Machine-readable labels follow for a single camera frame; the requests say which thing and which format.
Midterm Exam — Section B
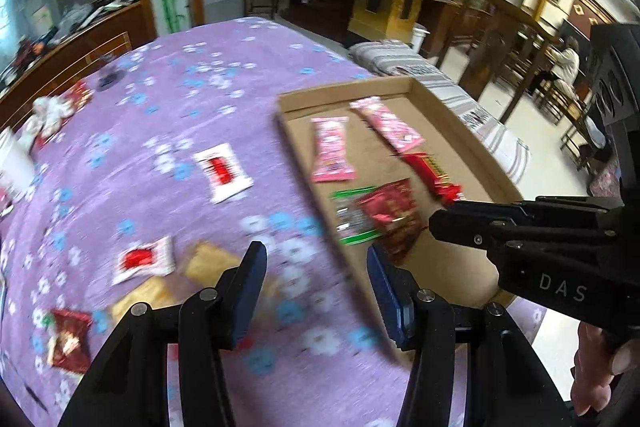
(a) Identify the striped cushion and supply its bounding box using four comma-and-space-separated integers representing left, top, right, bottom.
349, 39, 530, 184

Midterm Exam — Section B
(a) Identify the dark red foil snack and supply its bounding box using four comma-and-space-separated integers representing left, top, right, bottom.
48, 309, 92, 375
359, 178, 424, 265

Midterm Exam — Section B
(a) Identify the black phone stand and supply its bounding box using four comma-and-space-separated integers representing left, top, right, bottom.
96, 66, 125, 92

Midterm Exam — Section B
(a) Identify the pink striped snack packet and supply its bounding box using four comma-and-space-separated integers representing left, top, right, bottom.
349, 95, 424, 154

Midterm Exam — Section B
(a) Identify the red long snack packet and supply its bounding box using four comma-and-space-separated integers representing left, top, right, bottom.
401, 152, 463, 207

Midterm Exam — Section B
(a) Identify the purple floral tablecloth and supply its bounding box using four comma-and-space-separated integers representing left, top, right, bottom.
1, 17, 408, 426

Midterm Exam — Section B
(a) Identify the beige biscuit packet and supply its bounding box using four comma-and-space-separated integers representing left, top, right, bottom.
182, 242, 241, 287
111, 277, 177, 323

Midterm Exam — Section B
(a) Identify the white red snack packet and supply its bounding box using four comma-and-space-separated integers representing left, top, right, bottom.
112, 236, 176, 285
193, 143, 254, 204

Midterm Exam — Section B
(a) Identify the white plastic jar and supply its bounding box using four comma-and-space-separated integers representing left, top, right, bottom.
0, 128, 36, 200

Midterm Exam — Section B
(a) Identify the wooden counter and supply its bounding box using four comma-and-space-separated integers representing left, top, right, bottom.
0, 2, 157, 129

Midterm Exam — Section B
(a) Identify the person's right hand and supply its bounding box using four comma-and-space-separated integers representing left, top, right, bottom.
570, 322, 639, 416

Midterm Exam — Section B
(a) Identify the pink cartoon snack packet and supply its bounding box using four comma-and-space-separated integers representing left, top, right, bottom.
311, 117, 356, 183

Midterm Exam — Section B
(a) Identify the green clear snack packet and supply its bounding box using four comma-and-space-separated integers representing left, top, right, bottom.
330, 186, 381, 245

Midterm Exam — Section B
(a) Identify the cardboard tray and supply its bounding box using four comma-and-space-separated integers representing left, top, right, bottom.
278, 77, 521, 324

